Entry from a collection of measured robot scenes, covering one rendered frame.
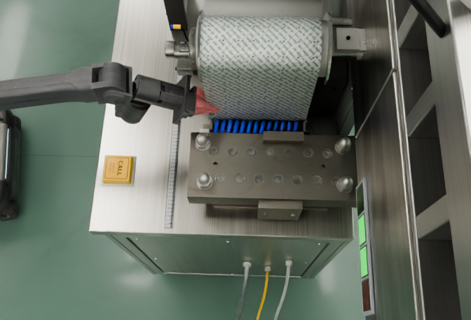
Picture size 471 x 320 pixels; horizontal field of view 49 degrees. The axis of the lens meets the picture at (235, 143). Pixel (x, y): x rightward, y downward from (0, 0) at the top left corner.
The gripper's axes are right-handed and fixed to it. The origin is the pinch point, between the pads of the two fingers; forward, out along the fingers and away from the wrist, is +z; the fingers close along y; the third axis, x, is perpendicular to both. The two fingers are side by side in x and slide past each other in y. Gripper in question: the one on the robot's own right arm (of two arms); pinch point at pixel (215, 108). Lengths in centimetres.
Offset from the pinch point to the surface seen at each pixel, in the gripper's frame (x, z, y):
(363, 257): 24.0, 20.9, 35.0
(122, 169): -25.5, -13.1, 10.3
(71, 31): -134, -17, -92
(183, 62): 1.2, -9.4, -8.7
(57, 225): -130, -9, 6
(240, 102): 6.3, 3.1, 0.2
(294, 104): 12.0, 13.9, 0.1
